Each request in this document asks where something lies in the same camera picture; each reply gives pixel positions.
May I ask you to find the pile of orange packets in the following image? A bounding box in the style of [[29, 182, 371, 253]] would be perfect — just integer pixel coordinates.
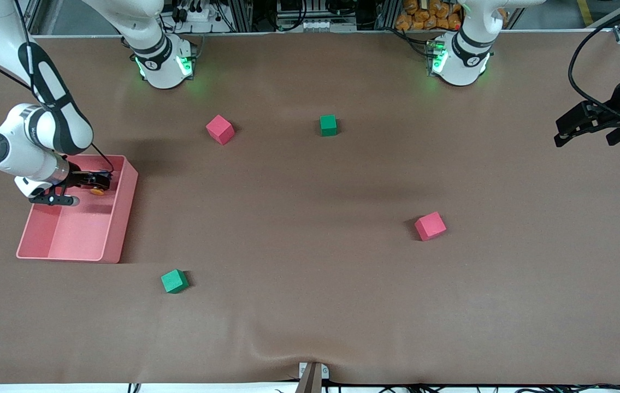
[[395, 0, 509, 32]]

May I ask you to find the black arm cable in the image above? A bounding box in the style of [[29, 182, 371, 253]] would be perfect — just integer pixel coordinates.
[[0, 0, 115, 175], [568, 3, 620, 121]]

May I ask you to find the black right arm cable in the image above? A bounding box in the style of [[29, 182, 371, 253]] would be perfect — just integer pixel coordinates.
[[0, 0, 115, 175]]

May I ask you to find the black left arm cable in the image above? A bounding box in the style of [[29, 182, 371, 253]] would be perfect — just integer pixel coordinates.
[[568, 3, 620, 121]]

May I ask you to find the aluminium profile post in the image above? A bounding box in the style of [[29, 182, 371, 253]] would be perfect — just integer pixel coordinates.
[[295, 361, 330, 393]]

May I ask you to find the pink foam cube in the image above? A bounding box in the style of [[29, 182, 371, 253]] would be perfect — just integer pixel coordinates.
[[414, 211, 447, 242], [205, 114, 235, 146]]

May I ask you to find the white terminal strip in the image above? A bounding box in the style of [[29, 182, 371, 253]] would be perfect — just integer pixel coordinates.
[[299, 19, 358, 32]]

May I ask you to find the pink plastic bin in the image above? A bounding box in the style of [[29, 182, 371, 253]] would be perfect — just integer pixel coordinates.
[[16, 153, 139, 264]]

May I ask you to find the white power strip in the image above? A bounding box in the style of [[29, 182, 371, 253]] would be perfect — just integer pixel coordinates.
[[170, 0, 217, 22]]

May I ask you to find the brown table cover mat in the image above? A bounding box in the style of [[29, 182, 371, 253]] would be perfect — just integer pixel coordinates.
[[0, 30, 620, 385]]

